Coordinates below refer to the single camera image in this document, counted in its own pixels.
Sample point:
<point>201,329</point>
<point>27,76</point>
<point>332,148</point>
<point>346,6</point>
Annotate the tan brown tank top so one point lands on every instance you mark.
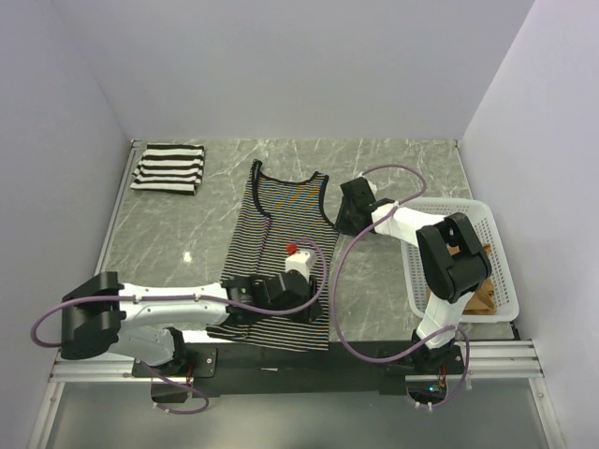
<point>482,302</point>

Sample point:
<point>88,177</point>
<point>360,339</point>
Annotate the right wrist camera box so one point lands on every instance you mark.
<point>371,185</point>

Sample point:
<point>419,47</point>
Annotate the thin striped tank top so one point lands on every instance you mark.
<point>274,214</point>

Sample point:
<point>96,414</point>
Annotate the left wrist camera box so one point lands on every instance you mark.
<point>300,260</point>

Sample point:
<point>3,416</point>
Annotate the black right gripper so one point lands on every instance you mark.
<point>341,223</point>

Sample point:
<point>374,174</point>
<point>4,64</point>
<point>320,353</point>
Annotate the wide striped tank top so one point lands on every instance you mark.
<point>170,168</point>

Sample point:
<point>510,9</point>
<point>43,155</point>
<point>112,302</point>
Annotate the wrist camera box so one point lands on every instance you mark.
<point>371,185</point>
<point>300,260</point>

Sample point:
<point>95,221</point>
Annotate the aluminium frame rail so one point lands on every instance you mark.
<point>493,359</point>

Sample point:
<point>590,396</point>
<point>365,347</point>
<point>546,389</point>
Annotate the white plastic laundry basket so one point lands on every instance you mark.
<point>482,220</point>

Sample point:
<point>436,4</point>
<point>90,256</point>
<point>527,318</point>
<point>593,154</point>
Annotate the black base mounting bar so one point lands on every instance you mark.
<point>383,382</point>

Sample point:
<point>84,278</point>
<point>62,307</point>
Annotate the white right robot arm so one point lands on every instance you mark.
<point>454,262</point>

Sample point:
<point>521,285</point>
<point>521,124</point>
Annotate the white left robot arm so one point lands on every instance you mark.
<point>104,315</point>

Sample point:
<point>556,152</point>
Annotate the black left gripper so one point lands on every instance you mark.
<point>310,311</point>

